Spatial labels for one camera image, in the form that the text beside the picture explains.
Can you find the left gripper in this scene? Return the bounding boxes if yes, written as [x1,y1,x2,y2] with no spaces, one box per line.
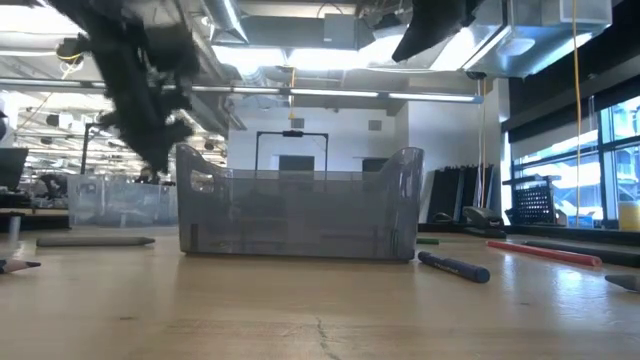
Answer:
[92,22,201,146]

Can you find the blue pen with print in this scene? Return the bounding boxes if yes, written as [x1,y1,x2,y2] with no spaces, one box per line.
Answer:
[417,250,492,285]

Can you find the red pencil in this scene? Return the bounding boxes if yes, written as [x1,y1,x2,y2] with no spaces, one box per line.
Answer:
[486,239,604,268]

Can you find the grey pen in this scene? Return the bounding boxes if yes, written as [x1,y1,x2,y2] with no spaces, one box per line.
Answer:
[603,273,640,294]

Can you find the clear plastic bin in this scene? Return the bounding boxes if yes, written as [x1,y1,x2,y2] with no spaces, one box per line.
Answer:
[67,173,179,229]

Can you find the ceiling light strip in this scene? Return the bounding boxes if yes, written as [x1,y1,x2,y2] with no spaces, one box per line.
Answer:
[0,77,485,105]

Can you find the dark monitor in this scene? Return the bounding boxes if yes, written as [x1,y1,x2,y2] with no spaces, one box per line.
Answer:
[0,146,30,192]

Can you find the grey pencil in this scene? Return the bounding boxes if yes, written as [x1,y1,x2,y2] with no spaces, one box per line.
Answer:
[35,235,157,248]

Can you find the black leaning panels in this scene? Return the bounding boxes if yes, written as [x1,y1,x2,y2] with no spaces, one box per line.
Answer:
[426,163,495,225]

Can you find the black stapler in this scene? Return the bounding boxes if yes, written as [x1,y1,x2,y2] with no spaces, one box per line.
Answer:
[460,205,508,240]

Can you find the black perforated metal stand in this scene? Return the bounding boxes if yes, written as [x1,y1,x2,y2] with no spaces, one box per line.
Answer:
[501,173,565,227]

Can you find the grey translucent plastic bin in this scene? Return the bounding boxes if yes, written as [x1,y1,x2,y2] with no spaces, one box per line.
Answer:
[174,143,425,263]

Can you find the yellow cup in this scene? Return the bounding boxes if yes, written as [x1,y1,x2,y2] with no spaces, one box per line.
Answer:
[617,200,640,233]

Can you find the yellow cable reel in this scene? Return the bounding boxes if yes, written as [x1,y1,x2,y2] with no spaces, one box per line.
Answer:
[54,37,86,64]

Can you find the black gantry frame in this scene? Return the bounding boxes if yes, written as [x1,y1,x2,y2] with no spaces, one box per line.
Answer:
[79,122,109,176]
[253,129,330,174]

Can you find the silver ventilation duct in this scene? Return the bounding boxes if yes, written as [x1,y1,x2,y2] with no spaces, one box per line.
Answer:
[462,0,614,80]

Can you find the yellow hanging cable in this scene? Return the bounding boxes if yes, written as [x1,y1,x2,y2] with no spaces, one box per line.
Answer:
[571,0,585,227]

